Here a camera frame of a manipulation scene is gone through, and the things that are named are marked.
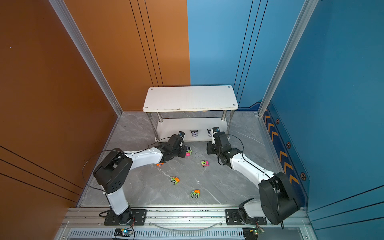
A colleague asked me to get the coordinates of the purple black figure toy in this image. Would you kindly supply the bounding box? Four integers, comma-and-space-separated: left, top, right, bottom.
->
191, 130, 199, 138

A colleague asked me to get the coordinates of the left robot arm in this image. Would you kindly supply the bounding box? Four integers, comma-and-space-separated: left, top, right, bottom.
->
93, 132, 187, 225

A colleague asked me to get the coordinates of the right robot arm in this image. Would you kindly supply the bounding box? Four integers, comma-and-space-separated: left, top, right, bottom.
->
207, 127, 301, 228

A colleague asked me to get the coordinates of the white two-tier shelf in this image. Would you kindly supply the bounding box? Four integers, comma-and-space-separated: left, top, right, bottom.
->
143, 85, 239, 142

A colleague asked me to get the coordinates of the orange green toy car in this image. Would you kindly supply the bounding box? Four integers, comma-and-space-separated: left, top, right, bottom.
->
170, 176, 180, 185

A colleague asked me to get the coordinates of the green orange toy truck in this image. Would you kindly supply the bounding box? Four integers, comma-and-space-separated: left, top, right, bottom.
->
191, 190, 200, 199

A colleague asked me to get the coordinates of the right circuit board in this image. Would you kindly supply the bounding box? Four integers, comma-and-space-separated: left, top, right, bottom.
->
243, 228, 265, 240

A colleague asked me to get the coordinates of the circuit board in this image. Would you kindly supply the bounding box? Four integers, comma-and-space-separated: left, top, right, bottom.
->
243, 228, 265, 240
113, 228, 135, 240

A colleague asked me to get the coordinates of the left circuit board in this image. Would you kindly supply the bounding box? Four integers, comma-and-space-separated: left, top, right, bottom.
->
113, 228, 135, 240

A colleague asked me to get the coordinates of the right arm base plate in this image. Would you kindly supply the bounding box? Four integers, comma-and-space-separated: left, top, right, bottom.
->
225, 209, 267, 226

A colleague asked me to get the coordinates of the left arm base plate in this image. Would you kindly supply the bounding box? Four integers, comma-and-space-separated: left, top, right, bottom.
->
104, 209, 147, 227

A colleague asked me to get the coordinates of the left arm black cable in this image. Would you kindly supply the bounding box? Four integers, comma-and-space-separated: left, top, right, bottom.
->
81, 137, 172, 193

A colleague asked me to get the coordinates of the right aluminium corner post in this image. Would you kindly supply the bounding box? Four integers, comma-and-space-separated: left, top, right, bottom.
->
258, 0, 319, 118

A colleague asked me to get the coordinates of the aluminium corner post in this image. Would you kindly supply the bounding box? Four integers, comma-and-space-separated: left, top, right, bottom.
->
49, 0, 123, 117
258, 0, 319, 118

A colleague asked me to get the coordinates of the left aluminium corner post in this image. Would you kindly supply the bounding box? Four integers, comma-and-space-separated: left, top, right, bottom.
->
49, 0, 123, 117

